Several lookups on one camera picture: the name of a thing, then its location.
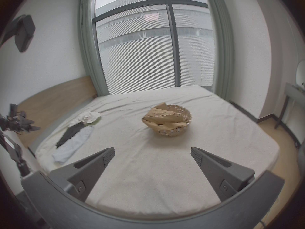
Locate grey dressing table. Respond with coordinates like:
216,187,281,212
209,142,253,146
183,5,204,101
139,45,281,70
274,83,305,129

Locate tan shorts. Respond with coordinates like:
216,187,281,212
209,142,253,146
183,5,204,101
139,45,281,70
142,102,189,131

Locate round mirror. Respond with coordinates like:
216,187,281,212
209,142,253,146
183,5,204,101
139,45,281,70
295,60,305,86

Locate round woven basket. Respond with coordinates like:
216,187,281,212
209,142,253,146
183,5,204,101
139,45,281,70
142,104,192,137

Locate black garment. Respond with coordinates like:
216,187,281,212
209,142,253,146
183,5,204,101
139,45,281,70
56,122,85,148

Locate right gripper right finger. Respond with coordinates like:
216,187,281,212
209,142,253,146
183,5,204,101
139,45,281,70
190,147,256,203

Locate pale blue garment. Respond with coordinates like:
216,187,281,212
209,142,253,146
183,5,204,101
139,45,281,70
52,126,94,165

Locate window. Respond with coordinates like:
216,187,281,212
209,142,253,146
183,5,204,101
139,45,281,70
92,0,215,96

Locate bed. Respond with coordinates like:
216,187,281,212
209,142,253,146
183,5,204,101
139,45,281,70
17,75,280,215

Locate grey-green curtain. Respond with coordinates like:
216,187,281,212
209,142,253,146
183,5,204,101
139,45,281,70
79,0,110,97
203,0,235,102

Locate white garment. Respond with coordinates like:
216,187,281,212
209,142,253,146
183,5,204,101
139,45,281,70
71,112,101,126

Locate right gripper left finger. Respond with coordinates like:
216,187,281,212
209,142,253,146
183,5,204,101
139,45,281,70
48,147,116,203

